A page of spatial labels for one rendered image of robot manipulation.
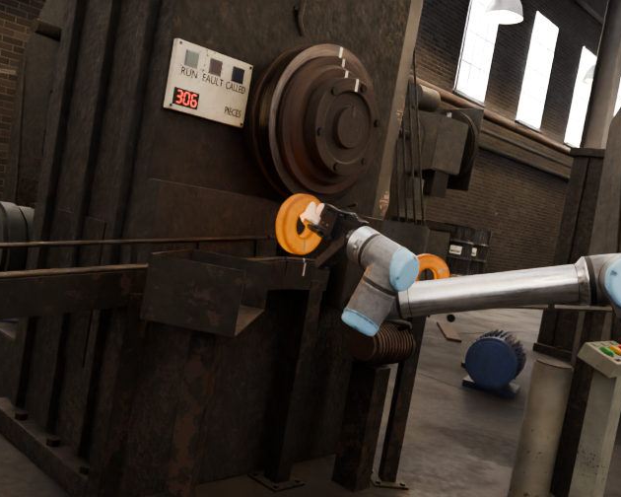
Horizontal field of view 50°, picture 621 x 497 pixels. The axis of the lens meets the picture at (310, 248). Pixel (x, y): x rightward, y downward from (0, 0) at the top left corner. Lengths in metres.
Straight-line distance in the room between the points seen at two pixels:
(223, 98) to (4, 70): 6.22
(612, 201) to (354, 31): 2.54
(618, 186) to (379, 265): 3.08
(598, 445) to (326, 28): 1.52
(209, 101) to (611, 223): 3.06
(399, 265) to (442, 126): 8.48
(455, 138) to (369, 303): 8.73
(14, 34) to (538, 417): 6.93
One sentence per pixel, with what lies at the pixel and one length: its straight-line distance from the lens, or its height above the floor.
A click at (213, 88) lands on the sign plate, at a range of 1.91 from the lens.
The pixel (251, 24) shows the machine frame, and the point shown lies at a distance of 2.03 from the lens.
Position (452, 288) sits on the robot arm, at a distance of 1.65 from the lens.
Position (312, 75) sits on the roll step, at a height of 1.23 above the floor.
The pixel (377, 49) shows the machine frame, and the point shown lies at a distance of 2.43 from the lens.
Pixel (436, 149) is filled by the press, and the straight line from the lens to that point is 9.88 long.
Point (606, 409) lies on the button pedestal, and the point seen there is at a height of 0.43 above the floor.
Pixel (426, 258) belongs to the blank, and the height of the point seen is 0.77.
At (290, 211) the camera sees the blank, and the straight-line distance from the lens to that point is 1.70.
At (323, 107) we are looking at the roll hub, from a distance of 1.89.
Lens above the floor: 0.87
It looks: 3 degrees down
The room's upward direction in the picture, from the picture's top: 10 degrees clockwise
